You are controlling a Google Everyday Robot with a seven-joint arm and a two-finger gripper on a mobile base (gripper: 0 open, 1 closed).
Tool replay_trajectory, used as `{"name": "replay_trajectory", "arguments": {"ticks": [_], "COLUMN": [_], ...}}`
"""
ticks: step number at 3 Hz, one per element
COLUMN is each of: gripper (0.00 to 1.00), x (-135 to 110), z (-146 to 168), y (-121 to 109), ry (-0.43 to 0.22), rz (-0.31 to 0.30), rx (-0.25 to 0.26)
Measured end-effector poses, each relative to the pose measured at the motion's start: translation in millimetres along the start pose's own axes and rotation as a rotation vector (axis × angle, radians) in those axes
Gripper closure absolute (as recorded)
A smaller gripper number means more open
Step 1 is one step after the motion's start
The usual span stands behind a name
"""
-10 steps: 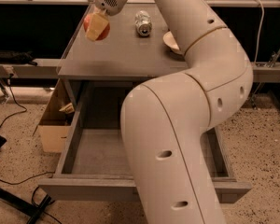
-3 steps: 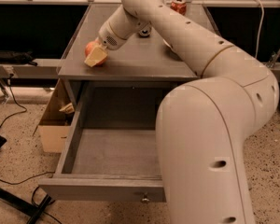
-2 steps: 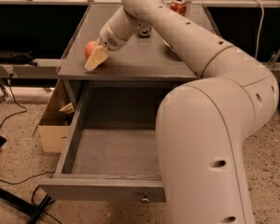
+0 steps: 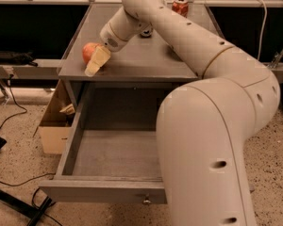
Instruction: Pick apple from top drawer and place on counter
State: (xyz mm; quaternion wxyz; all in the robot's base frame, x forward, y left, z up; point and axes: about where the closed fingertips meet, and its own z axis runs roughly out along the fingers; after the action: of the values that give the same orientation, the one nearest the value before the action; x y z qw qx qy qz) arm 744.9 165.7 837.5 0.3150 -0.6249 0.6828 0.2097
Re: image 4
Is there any grey cabinet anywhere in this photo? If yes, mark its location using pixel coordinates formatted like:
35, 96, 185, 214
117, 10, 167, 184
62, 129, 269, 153
58, 2, 225, 116

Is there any red apple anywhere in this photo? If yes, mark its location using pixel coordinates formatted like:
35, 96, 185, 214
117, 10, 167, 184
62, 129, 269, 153
82, 42, 100, 63

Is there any metal frame rail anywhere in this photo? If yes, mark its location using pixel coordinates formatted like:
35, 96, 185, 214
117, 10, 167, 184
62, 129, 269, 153
0, 59, 61, 80

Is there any black stand base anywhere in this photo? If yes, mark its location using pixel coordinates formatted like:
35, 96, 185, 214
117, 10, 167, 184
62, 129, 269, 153
0, 189, 52, 226

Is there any open grey drawer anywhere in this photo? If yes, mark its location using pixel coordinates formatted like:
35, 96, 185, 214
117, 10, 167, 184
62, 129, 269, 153
40, 104, 166, 204

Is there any white hanging cable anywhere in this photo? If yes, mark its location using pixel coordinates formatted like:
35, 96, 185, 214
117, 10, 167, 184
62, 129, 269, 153
254, 0, 268, 61

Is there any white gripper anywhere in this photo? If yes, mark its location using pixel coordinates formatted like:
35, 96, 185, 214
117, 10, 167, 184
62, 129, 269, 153
85, 22, 128, 76

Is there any black floor cable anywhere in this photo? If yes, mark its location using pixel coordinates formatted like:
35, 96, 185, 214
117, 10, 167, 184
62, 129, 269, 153
0, 73, 57, 187

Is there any black bag on rail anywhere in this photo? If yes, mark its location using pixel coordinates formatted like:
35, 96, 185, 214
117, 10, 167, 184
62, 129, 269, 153
0, 51, 38, 67

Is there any crushed silver can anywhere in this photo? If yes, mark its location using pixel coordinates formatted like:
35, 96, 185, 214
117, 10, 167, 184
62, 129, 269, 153
141, 25, 153, 38

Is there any red cola can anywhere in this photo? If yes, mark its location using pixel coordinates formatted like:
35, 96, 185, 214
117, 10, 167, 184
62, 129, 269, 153
172, 0, 189, 17

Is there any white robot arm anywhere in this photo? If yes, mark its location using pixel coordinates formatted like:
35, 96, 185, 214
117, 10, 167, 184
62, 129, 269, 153
85, 0, 280, 226

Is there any cardboard box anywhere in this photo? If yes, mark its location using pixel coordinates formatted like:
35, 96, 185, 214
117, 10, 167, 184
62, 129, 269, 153
39, 80, 75, 154

